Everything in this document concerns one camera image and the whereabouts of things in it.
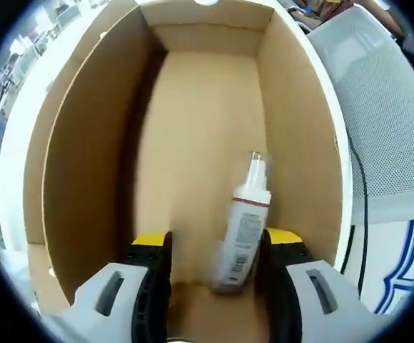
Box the white spray bottle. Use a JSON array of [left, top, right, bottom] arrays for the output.
[[209, 149, 275, 297]]

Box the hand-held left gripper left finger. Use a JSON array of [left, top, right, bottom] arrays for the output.
[[67, 231, 174, 343]]

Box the white mesh office chair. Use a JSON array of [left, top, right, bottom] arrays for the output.
[[306, 7, 414, 227]]

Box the white blue wall panel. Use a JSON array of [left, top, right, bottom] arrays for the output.
[[363, 215, 414, 316]]

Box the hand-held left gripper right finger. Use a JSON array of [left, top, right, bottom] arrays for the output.
[[260, 228, 376, 343]]

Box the brown cardboard shoe box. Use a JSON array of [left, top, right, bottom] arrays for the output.
[[23, 0, 344, 343]]

